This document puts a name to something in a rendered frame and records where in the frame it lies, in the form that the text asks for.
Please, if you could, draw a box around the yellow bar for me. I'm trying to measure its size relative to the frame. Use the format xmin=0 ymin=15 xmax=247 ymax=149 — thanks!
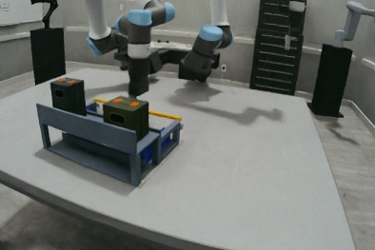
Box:
xmin=93 ymin=98 xmax=182 ymax=121

